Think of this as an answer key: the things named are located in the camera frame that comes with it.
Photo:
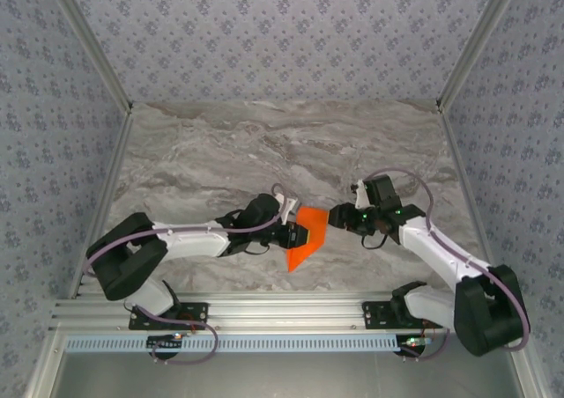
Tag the left aluminium side rail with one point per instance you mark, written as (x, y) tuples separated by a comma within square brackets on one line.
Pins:
[(116, 160)]

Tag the left lower aluminium frame bar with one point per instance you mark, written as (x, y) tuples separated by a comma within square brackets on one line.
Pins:
[(47, 371)]

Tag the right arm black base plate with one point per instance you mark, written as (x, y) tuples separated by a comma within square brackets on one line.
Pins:
[(374, 319)]

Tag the aluminium side rail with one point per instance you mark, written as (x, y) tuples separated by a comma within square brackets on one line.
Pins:
[(456, 160), (116, 160)]

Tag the right small control board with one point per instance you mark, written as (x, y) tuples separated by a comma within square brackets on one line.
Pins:
[(414, 341)]

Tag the left small control board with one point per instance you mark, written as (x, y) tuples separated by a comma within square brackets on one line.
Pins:
[(165, 341)]

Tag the long aluminium mounting rail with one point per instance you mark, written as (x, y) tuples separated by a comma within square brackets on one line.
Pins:
[(286, 314)]

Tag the right aluminium frame post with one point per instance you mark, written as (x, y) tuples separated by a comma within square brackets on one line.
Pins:
[(477, 41)]

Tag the aluminium frame post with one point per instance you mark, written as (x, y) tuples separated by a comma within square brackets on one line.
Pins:
[(93, 41), (477, 41)]

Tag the left aluminium frame post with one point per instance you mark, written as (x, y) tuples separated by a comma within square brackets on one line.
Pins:
[(93, 41)]

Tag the aluminium frame bar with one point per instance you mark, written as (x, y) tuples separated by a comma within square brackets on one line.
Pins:
[(47, 371), (529, 371)]

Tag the left black-white robot arm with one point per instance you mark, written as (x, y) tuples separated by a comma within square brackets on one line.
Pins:
[(123, 266)]

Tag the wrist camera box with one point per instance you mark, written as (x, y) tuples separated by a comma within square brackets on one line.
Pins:
[(288, 208), (361, 195)]

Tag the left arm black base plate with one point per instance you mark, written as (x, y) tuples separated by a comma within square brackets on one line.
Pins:
[(140, 323)]

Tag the right lower aluminium frame bar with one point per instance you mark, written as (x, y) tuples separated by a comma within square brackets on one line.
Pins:
[(529, 371)]

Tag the small control board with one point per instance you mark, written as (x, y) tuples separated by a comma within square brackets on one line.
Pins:
[(165, 341), (414, 341)]

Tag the orange paper sheet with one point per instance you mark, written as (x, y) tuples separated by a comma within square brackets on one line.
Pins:
[(318, 230)]

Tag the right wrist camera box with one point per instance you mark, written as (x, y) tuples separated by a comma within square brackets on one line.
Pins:
[(361, 195)]

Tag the grey metal panel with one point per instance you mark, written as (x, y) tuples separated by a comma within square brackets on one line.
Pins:
[(286, 376)]

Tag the right black-white robot arm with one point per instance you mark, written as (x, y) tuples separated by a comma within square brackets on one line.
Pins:
[(489, 319)]

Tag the right aluminium side rail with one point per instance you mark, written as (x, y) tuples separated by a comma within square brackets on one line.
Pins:
[(456, 160)]

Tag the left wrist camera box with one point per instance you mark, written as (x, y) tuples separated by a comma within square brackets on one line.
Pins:
[(288, 208)]

